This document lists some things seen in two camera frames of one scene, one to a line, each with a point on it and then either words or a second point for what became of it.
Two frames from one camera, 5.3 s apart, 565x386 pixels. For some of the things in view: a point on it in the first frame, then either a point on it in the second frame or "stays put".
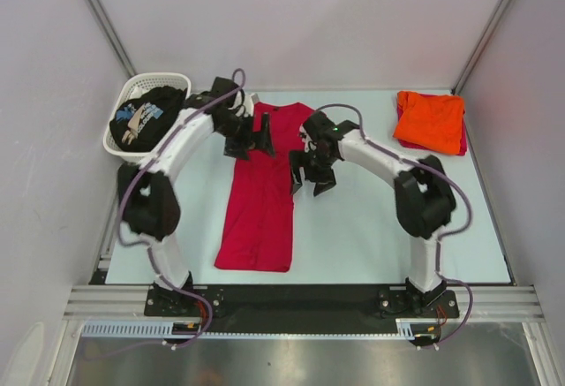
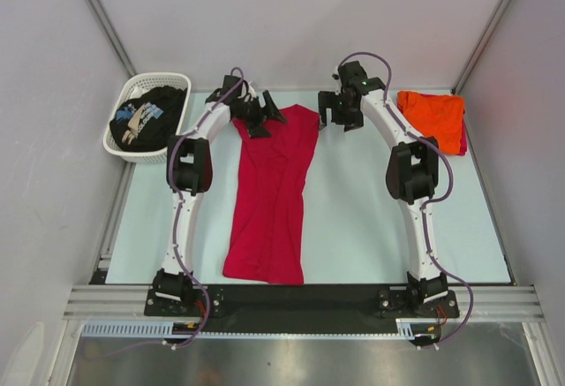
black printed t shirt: (139, 123) stays put
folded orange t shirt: (432, 123) stays put
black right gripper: (325, 181) → (329, 99)
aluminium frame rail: (474, 303) stays put
